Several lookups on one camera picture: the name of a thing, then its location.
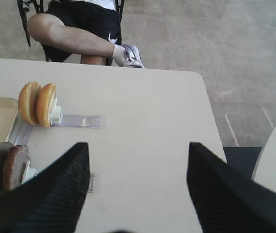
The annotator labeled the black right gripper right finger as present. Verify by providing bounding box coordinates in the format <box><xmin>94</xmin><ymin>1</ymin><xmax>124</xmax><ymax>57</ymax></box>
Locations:
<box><xmin>187</xmin><ymin>142</ymin><xmax>276</xmax><ymax>233</ymax></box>

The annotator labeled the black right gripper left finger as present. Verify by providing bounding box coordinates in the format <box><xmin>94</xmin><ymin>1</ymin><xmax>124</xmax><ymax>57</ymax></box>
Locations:
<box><xmin>0</xmin><ymin>142</ymin><xmax>90</xmax><ymax>233</ymax></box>

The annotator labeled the outer brown meat patty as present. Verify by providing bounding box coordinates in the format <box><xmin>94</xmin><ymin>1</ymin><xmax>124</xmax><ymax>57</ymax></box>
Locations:
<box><xmin>2</xmin><ymin>145</ymin><xmax>31</xmax><ymax>191</ymax></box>

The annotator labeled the clear patty holder strip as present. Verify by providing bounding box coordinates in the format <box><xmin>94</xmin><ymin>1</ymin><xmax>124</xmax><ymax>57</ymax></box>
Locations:
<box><xmin>88</xmin><ymin>172</ymin><xmax>102</xmax><ymax>193</ymax></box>

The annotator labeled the clear bun holder strip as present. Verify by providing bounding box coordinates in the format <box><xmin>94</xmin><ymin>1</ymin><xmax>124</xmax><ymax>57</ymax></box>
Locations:
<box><xmin>49</xmin><ymin>98</ymin><xmax>104</xmax><ymax>129</ymax></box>

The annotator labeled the inner bun half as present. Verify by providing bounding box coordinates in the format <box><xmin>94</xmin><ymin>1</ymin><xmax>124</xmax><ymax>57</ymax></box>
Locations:
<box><xmin>18</xmin><ymin>82</ymin><xmax>41</xmax><ymax>125</ymax></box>

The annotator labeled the seated man white shirt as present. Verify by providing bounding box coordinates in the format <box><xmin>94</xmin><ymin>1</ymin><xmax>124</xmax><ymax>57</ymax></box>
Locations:
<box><xmin>27</xmin><ymin>0</ymin><xmax>146</xmax><ymax>69</ymax></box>

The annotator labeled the black metal chair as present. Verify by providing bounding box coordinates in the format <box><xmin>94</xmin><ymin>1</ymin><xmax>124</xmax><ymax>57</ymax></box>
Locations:
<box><xmin>16</xmin><ymin>0</ymin><xmax>125</xmax><ymax>66</ymax></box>

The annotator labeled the right clear acrylic rail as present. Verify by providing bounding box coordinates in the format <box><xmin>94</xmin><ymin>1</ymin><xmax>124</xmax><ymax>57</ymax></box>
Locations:
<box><xmin>5</xmin><ymin>115</ymin><xmax>33</xmax><ymax>145</ymax></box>

